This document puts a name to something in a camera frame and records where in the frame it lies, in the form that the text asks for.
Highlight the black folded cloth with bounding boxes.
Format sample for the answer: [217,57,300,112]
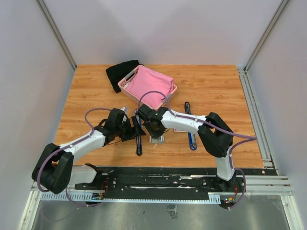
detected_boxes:
[106,60,140,93]

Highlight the pink plastic basket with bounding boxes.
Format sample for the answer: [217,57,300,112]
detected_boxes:
[117,66,178,108]

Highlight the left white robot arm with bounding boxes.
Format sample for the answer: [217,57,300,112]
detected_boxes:
[32,108,145,194]

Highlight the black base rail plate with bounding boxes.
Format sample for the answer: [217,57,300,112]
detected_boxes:
[74,167,245,202]

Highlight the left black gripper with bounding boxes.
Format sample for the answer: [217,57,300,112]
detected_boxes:
[115,116,145,142]

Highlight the red staple box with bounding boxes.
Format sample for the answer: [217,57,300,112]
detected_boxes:
[173,128,186,133]

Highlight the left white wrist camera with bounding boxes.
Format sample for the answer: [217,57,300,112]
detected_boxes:
[121,107,128,122]

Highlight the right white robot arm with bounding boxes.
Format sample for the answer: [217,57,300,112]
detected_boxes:
[136,104,236,192]

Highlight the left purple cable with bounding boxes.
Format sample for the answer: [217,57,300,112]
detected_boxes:
[37,107,113,208]

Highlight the pink folded cloth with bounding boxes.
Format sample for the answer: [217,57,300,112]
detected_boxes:
[126,66,175,107]

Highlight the purple cable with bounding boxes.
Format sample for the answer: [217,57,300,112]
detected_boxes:
[37,107,113,208]
[138,91,258,209]

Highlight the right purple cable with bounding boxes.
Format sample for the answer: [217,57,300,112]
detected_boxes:
[138,91,258,209]

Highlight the silver staple strips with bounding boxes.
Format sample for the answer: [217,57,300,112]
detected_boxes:
[149,135,165,144]

